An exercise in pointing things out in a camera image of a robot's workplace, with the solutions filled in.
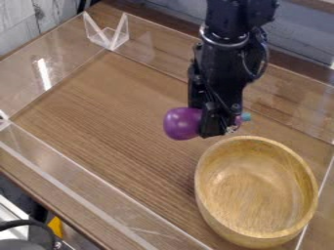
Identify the black cable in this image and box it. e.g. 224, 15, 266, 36
0, 219, 58, 250

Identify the purple toy eggplant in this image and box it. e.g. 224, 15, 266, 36
164, 107, 252, 141

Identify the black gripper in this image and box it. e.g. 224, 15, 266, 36
189, 30, 269, 138

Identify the brown wooden bowl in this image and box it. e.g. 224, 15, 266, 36
196, 136, 319, 249

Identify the clear acrylic tray wall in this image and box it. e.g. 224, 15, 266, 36
0, 6, 334, 250

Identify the clear acrylic corner bracket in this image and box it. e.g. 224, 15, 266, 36
83, 13, 130, 51

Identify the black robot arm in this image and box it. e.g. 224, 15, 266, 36
189, 0, 280, 138

